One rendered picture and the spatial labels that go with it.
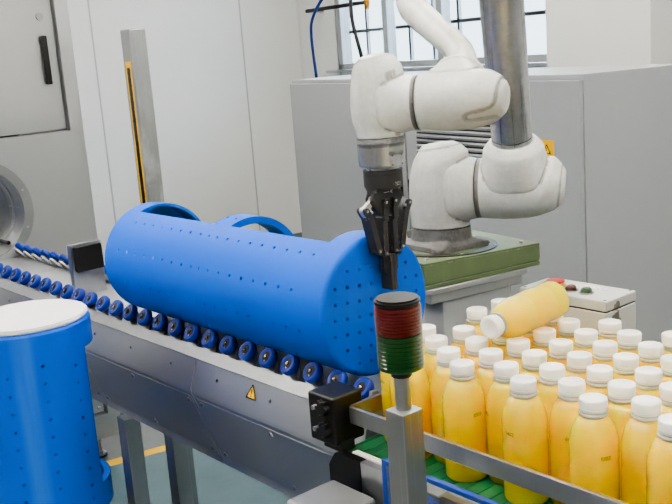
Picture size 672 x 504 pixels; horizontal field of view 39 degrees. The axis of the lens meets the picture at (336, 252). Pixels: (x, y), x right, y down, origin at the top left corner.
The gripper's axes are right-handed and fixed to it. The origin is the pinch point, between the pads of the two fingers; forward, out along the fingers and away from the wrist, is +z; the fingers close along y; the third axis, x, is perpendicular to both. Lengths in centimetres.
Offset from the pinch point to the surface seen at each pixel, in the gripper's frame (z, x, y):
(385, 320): -7, -43, -41
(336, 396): 15.9, -10.8, -24.5
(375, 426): 20.0, -18.6, -22.8
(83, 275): 17, 129, -4
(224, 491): 116, 153, 51
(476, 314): 7.5, -16.7, 6.0
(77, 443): 41, 67, -39
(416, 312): -8, -45, -38
